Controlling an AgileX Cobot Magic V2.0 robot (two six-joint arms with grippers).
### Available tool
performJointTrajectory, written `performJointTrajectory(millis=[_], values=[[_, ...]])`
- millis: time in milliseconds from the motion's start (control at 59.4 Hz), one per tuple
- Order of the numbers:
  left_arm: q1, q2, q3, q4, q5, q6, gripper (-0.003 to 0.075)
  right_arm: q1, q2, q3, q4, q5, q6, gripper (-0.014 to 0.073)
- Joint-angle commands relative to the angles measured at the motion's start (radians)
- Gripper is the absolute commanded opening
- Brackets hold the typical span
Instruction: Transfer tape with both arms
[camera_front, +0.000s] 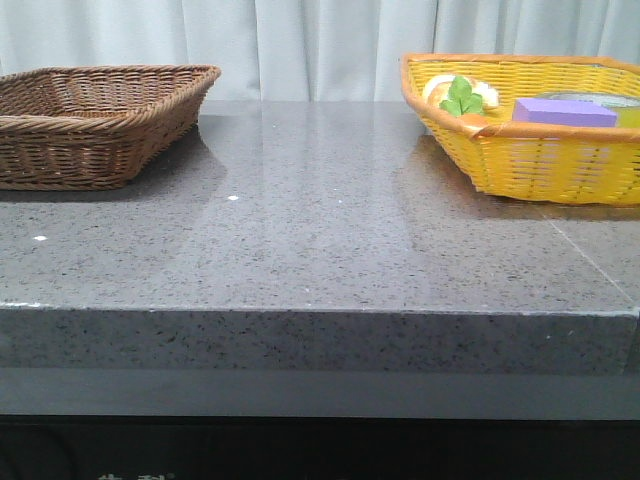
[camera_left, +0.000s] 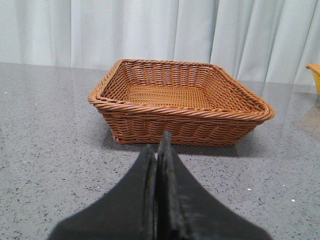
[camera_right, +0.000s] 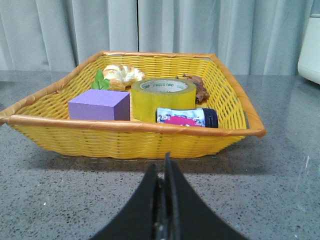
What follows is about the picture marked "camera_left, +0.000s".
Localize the brown wicker basket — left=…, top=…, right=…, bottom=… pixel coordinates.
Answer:
left=88, top=59, right=275, bottom=147

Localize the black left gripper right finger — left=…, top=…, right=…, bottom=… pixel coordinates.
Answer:
left=156, top=131, right=271, bottom=240

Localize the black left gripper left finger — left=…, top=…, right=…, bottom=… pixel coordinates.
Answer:
left=48, top=145, right=157, bottom=240

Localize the white curtain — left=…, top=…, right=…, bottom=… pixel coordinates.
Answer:
left=0, top=0, right=320, bottom=85

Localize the yellow wicker basket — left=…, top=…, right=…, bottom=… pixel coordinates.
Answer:
left=306, top=63, right=320, bottom=95

